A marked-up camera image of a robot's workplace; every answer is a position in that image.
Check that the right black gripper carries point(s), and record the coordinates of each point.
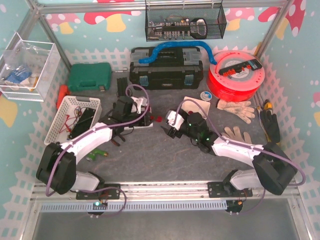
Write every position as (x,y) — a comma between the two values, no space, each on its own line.
(173,130)

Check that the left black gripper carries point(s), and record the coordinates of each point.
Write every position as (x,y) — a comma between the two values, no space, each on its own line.
(139,119)

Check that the white peg base plate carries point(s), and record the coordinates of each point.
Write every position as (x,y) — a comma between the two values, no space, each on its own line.
(134,116)

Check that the white parts tray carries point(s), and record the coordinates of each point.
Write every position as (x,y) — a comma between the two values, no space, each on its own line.
(189,106)

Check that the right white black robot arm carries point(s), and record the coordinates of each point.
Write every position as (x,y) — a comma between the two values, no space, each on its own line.
(267,171)

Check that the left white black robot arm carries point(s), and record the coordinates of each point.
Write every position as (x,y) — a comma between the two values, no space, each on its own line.
(58,165)

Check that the orange black pliers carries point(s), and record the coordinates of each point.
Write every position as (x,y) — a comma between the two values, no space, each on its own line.
(116,141)

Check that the black aluminium extrusion piece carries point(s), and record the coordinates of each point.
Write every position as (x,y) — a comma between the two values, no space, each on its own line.
(122,84)

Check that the black toolbox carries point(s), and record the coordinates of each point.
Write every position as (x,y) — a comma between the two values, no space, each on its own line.
(175,68)

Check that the black device in basket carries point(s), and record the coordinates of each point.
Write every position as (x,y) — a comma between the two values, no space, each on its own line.
(83,123)

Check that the white work glove lower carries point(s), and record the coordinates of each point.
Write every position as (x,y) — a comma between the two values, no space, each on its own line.
(236,134)

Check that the white work glove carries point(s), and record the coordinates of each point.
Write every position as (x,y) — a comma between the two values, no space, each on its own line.
(236,134)
(241,109)

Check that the green plastic case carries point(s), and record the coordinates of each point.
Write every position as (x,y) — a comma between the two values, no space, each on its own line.
(91,76)

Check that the white work glove upper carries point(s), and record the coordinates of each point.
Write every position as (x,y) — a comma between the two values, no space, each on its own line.
(241,109)

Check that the white perforated basket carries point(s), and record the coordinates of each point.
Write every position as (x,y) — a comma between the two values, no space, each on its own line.
(68,113)

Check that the red filament spool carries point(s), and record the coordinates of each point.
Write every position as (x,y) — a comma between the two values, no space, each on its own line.
(237,87)

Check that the black red connector strip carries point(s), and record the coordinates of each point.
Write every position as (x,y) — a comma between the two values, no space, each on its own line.
(252,64)

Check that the clear acrylic box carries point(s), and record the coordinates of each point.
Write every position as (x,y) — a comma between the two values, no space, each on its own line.
(42,58)

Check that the blue white gloves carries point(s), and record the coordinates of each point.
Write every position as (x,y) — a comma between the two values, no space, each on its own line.
(19,77)

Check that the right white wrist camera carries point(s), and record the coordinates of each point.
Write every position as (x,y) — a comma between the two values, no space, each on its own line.
(174,119)

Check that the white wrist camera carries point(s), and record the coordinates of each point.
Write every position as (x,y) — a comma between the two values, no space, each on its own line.
(138,103)
(174,119)

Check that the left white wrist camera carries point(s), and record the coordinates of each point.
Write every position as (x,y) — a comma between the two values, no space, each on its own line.
(138,103)

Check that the green screwdriver handle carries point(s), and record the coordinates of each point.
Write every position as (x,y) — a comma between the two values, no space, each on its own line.
(92,155)

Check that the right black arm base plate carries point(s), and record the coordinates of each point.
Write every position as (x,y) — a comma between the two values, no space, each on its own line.
(219,189)

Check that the orange tool handle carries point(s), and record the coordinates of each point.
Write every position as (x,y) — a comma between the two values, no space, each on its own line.
(63,91)

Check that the grey slotted cable duct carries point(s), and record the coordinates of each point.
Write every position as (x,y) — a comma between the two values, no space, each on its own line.
(134,206)

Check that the black mesh wire basket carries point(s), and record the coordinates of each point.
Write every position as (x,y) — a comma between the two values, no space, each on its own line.
(182,20)

